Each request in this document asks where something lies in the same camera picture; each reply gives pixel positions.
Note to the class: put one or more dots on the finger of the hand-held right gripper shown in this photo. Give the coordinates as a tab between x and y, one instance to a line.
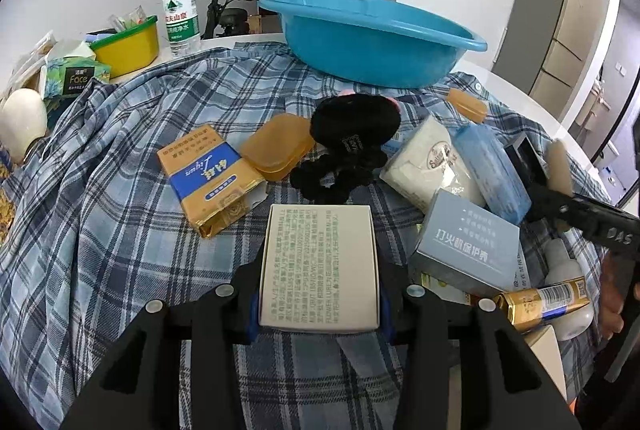
550	205

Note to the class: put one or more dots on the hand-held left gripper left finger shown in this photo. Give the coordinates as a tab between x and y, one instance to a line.
253	315

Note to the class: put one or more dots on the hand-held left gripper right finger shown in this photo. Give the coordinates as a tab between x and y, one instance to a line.
385	320

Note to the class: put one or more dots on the beige oval brush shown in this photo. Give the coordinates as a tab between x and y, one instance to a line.
557	165

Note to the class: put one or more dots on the white cardboard box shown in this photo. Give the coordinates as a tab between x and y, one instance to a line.
320	265

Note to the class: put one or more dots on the black hair scrunchie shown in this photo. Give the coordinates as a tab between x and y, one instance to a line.
350	130

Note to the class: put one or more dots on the person's right hand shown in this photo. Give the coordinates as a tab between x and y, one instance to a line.
612	297

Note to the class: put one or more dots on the white plastic bottle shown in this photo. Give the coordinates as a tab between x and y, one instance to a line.
565	260

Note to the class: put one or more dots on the blue patterned packet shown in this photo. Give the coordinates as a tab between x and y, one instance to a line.
492	170

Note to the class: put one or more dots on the grey blue box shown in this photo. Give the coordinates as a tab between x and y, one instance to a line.
465	245

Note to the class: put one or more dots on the gold box with barcode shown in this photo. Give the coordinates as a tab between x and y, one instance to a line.
540	302

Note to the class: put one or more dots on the white Safeguard soap packet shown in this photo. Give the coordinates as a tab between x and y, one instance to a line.
430	165

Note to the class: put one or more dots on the small orange plastic case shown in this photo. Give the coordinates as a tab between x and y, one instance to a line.
467	106

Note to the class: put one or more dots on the gold and blue packet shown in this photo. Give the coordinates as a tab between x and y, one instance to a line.
210	180

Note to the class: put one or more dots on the cream cardboard box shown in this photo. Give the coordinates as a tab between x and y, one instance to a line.
547	360

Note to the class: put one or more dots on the blue plaid shirt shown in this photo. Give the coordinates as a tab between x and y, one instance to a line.
125	210

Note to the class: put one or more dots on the large orange plastic case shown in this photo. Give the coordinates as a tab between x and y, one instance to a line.
277	148

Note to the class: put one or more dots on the grey beige refrigerator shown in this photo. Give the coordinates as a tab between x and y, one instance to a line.
545	25

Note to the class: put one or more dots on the blue plastic basin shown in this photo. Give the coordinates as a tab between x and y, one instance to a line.
370	45

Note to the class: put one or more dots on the glass jar of cereal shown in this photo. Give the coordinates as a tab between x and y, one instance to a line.
4	215

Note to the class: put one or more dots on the yellow plastic container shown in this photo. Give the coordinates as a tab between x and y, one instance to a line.
127	53

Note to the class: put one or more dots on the brown cardboard box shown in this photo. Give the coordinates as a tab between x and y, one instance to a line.
255	24

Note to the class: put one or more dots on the green tissue pack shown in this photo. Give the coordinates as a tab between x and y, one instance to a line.
75	78

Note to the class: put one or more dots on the white egg-shaped ornament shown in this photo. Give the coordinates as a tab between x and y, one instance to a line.
22	125

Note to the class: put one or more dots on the black bicycle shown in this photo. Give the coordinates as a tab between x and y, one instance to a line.
215	10

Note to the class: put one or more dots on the clear water bottle green cap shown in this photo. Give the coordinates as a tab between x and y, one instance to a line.
181	15

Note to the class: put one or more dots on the bunch of small sachets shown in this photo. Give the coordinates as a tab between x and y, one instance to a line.
131	20

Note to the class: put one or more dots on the clear snack bags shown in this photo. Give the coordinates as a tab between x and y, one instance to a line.
30	60

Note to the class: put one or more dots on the white wall switch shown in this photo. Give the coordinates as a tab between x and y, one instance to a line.
621	69

